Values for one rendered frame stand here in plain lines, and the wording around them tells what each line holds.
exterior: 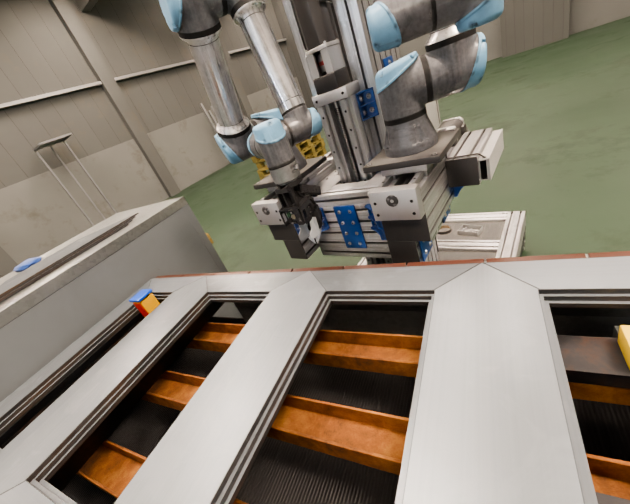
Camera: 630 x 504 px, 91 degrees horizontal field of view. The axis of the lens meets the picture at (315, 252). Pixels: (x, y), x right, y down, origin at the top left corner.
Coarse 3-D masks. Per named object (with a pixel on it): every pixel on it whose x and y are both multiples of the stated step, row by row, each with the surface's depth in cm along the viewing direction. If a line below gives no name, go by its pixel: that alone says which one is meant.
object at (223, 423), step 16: (192, 400) 63; (208, 400) 62; (224, 400) 60; (192, 416) 60; (208, 416) 58; (224, 416) 57; (240, 416) 56; (256, 416) 55; (176, 432) 58; (192, 432) 57; (208, 432) 55; (224, 432) 54; (240, 432) 53; (224, 448) 52; (240, 448) 51
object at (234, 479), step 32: (128, 320) 111; (192, 320) 95; (320, 320) 74; (160, 352) 86; (128, 384) 78; (288, 384) 61; (416, 384) 52; (96, 416) 72; (576, 416) 40; (0, 448) 75; (64, 448) 66; (256, 448) 52; (576, 448) 37; (32, 480) 62; (224, 480) 48
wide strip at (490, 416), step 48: (480, 288) 62; (528, 288) 58; (432, 336) 56; (480, 336) 53; (528, 336) 50; (432, 384) 48; (480, 384) 46; (528, 384) 44; (432, 432) 43; (480, 432) 41; (528, 432) 39; (432, 480) 38; (480, 480) 37; (528, 480) 35; (576, 480) 34
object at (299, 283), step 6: (288, 282) 89; (294, 282) 88; (300, 282) 87; (306, 282) 86; (312, 282) 85; (318, 282) 84; (276, 288) 89; (282, 288) 87; (288, 288) 86; (294, 288) 85; (300, 288) 84; (306, 288) 83; (312, 288) 82; (318, 288) 81
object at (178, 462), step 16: (160, 448) 56; (176, 448) 55; (192, 448) 54; (208, 448) 53; (144, 464) 54; (160, 464) 53; (176, 464) 52; (192, 464) 51; (208, 464) 50; (224, 464) 49; (144, 480) 52; (160, 480) 51; (176, 480) 50; (192, 480) 49; (208, 480) 48; (176, 496) 48; (192, 496) 47; (208, 496) 46
